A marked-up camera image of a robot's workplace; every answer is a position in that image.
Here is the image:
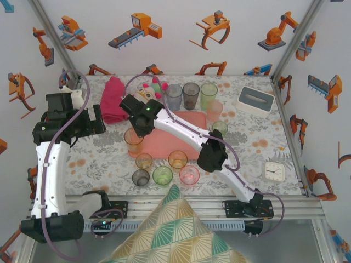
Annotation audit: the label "tall orange glass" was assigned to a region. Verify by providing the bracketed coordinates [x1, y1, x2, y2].
[123, 127, 144, 155]

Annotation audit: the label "tall blue glass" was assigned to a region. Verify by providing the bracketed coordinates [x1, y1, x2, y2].
[165, 83, 184, 110]

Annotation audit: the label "tall grey glass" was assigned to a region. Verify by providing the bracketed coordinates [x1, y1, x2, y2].
[182, 82, 201, 111]

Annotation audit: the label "small orange glass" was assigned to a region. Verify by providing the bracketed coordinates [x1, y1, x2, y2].
[135, 152, 154, 171]
[167, 150, 189, 169]

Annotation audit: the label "small grey glass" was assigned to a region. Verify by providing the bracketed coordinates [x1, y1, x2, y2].
[132, 169, 151, 188]

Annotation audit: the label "tall green glass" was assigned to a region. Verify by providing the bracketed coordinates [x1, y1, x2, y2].
[200, 82, 219, 111]

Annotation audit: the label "tall peach glass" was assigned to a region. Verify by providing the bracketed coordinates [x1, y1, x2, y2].
[206, 100, 224, 122]

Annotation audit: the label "small pink glass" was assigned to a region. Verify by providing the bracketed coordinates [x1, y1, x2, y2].
[179, 165, 200, 187]

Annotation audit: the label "white plush toy yellow glasses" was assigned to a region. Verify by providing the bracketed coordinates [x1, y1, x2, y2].
[133, 76, 169, 101]

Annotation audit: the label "pink plastic tray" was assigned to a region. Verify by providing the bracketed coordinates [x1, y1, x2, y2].
[128, 110, 208, 160]

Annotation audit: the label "pink folded towel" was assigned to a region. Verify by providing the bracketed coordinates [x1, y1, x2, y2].
[99, 76, 130, 125]

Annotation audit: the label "small green glass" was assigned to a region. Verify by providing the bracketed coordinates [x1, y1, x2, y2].
[152, 165, 174, 188]
[211, 121, 229, 136]

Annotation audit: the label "small circuit board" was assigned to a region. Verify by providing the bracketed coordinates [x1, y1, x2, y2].
[93, 218, 114, 228]

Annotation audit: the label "floral tablecloth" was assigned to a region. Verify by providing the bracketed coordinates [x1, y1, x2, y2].
[67, 74, 305, 197]

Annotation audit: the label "white grey tissue box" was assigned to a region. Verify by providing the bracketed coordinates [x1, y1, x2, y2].
[235, 85, 276, 118]

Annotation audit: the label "green yellow patterned pillow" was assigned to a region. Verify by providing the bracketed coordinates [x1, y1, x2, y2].
[100, 184, 252, 263]

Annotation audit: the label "white square clock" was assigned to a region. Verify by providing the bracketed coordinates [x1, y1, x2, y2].
[262, 161, 286, 182]

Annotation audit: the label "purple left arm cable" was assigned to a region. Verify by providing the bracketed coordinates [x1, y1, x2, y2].
[40, 68, 93, 261]

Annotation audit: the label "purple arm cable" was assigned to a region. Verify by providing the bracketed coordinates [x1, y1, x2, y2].
[124, 73, 286, 237]
[40, 68, 93, 261]

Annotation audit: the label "aluminium frame post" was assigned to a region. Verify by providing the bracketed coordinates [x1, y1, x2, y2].
[29, 0, 81, 83]
[270, 0, 329, 81]

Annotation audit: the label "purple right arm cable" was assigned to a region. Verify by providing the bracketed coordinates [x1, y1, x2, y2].
[124, 73, 286, 237]

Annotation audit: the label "aluminium table edge rail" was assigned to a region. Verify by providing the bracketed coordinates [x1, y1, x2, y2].
[64, 195, 323, 220]

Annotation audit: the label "grey slotted cable duct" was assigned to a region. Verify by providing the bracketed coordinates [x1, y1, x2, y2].
[83, 221, 245, 233]

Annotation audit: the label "aluminium side rail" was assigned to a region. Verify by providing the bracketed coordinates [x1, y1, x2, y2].
[270, 75, 311, 198]

